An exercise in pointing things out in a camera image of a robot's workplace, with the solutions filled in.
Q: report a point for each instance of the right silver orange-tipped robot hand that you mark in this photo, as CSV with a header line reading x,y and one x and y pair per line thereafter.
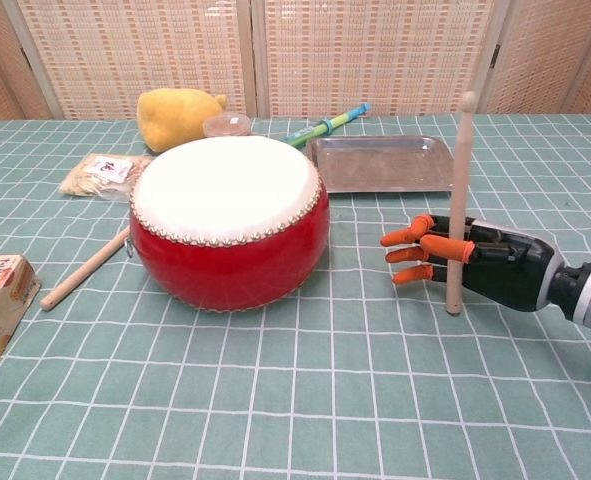
x,y
510,265

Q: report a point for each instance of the wooden drumstick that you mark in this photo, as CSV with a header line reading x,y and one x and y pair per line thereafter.
x,y
463,175
82,270

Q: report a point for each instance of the rectangular metal tray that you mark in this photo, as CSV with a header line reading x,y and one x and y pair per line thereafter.
x,y
380,165

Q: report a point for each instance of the red drum with white head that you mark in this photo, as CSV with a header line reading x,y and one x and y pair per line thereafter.
x,y
225,200

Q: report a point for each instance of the black screen hinge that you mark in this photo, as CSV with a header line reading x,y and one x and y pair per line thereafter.
x,y
495,55

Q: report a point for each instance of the green blue toy water pump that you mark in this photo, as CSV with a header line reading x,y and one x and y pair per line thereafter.
x,y
325,125

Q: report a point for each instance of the green checkered tablecloth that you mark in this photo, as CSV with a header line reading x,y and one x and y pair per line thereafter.
x,y
275,400

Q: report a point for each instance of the small clear jar brown contents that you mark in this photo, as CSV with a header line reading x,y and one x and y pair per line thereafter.
x,y
226,125

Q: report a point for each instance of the yellow plush toy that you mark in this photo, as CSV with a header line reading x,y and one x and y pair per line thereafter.
x,y
175,117

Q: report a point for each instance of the clear snack bag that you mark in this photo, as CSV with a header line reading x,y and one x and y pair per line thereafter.
x,y
100,177

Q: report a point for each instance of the orange biscuit box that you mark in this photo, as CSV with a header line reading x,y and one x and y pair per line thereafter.
x,y
0,305

